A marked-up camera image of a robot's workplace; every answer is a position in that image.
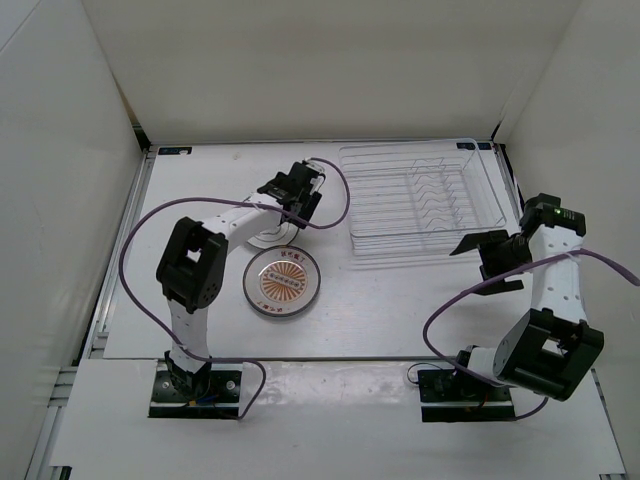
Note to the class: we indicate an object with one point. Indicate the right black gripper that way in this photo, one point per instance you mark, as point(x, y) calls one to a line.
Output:
point(487, 242)

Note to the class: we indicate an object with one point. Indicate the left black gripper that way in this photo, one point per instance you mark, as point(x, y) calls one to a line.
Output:
point(309, 202)

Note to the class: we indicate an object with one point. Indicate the white plate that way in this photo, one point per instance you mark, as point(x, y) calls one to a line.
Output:
point(283, 235)

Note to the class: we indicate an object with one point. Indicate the orange patterned glass plate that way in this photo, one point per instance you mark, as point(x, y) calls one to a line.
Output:
point(282, 282)

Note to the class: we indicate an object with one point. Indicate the white wire dish rack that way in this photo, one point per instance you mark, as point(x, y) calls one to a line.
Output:
point(411, 198)

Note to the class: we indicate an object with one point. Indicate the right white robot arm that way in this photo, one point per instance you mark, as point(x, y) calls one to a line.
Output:
point(552, 347)

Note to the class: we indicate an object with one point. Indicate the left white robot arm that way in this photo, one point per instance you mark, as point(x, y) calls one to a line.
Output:
point(192, 266)

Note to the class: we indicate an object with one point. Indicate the right blue corner label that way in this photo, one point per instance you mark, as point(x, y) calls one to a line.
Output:
point(483, 146)

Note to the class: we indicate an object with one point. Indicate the blue corner label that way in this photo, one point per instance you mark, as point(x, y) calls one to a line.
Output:
point(483, 146)
point(179, 151)

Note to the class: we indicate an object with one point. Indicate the left blue corner label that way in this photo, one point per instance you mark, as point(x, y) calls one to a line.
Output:
point(179, 151)

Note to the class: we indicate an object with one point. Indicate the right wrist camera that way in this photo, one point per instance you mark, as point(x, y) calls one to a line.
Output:
point(536, 209)

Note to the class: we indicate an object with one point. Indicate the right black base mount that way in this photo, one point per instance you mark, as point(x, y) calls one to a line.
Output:
point(449, 396)

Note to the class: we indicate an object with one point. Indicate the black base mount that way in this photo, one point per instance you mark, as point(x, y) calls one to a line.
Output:
point(449, 396)
point(219, 400)

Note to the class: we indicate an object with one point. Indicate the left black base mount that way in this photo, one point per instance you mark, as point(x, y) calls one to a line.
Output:
point(219, 400)

